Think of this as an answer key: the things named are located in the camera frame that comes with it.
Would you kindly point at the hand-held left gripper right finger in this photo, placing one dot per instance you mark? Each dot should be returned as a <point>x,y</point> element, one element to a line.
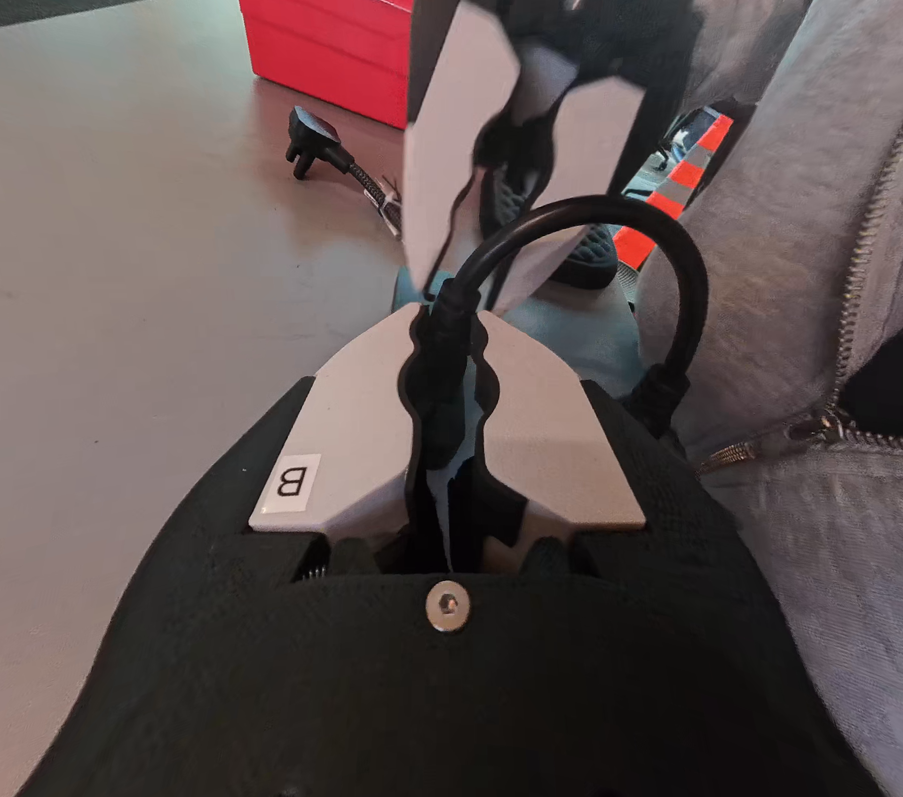
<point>557,444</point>

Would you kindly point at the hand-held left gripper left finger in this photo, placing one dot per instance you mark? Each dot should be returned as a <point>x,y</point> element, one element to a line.
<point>346,430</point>

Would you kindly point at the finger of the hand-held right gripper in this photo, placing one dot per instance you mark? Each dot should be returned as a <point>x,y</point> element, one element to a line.
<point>451,98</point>
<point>592,141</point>

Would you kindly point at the red grey striped cloth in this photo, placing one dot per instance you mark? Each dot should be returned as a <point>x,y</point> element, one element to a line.
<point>695,176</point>

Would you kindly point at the red plastic bin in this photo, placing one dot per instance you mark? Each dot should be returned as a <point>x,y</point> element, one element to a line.
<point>317,35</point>

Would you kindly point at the grey zip hoodie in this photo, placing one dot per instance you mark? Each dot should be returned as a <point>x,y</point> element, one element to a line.
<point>811,246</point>

